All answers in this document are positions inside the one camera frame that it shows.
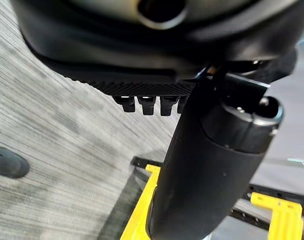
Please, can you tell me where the yellow shelf frame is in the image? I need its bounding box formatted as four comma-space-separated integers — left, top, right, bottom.
118, 163, 164, 240

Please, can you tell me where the black perforated shelf rail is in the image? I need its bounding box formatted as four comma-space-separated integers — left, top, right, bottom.
130, 156, 304, 232

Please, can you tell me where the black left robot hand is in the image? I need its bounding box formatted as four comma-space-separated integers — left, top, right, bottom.
11, 0, 304, 240

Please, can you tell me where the dark robot foot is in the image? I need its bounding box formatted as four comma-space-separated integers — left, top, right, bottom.
0, 144, 30, 179

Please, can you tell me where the yellow shelf bracket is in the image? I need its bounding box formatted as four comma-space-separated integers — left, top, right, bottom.
250, 191, 304, 240

